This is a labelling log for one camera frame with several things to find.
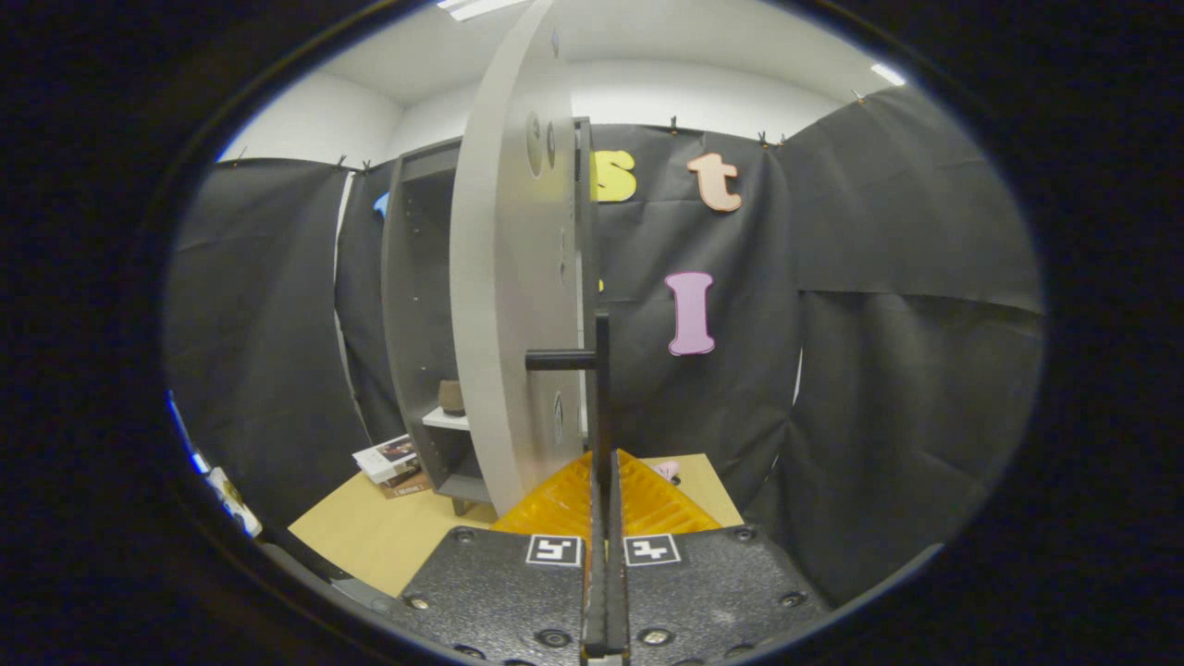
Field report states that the black cabinet door handle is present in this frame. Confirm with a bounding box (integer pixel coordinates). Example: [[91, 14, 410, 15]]
[[525, 313, 611, 463]]

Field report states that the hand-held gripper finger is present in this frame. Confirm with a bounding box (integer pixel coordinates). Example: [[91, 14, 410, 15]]
[[606, 450, 833, 665], [388, 450, 607, 665]]

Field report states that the white book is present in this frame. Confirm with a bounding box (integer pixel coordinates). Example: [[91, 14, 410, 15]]
[[351, 435, 422, 484]]

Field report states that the long ceiling light panel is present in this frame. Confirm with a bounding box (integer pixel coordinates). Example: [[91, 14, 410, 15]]
[[437, 0, 528, 21]]

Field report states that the lit monitor screen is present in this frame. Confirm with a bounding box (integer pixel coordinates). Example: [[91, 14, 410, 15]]
[[165, 388, 209, 475]]

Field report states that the grey shoe cabinet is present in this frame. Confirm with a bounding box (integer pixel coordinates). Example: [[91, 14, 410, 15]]
[[381, 137, 491, 517]]

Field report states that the grey shoe cabinet door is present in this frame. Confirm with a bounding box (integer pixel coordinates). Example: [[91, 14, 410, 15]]
[[449, 0, 593, 519]]

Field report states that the white printed box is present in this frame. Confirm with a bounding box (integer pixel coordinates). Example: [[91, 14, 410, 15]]
[[205, 465, 265, 539]]

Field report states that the black backdrop cloth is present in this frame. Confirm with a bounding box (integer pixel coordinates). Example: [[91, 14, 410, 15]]
[[162, 85, 1046, 607]]

